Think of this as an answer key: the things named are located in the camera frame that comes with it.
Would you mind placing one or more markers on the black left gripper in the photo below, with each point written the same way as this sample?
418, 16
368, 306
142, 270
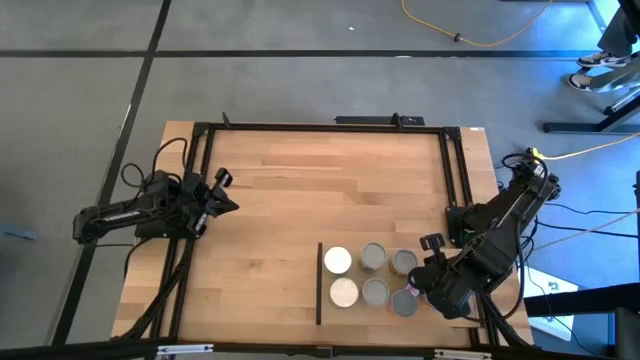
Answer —
197, 205

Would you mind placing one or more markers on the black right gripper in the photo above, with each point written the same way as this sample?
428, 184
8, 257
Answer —
460, 285

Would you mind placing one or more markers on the can with vegetable picture label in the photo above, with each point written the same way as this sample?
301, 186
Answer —
403, 261

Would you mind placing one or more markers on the can with orange checked label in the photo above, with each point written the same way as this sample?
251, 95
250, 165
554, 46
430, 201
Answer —
373, 256

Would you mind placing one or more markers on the tin can with pale label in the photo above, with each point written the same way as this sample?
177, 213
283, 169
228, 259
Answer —
344, 292

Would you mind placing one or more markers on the can with blue yellow label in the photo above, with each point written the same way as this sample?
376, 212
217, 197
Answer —
338, 260

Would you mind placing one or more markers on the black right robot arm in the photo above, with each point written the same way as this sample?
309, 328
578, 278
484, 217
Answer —
515, 210

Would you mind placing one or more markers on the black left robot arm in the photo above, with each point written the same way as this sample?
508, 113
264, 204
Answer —
115, 216

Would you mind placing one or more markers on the white printed card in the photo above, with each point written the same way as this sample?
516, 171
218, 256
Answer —
545, 287

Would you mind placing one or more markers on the black metal bar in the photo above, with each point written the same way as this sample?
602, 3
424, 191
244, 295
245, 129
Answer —
590, 299

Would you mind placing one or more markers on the yellow power plug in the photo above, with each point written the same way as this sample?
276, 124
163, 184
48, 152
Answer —
534, 152

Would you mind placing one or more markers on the blue tape scrap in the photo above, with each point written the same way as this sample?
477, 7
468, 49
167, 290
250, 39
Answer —
20, 233

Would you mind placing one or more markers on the black gantry beam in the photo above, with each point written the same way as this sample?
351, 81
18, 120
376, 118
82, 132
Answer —
75, 350

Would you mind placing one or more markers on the black metal stand base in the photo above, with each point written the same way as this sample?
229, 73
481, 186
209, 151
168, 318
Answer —
575, 128

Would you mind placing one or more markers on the person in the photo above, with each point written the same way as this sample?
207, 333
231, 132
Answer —
602, 60

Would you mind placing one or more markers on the silver metal bracket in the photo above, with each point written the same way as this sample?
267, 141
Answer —
185, 349
462, 355

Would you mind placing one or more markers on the wooden shelf with black frame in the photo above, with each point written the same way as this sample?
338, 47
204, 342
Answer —
350, 318

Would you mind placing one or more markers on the black frame clamp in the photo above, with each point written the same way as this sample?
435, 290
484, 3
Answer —
397, 120
226, 121

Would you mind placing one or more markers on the black aluminium table frame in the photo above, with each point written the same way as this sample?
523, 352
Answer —
325, 128

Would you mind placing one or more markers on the black flat bar mount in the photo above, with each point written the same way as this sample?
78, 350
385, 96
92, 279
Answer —
370, 120

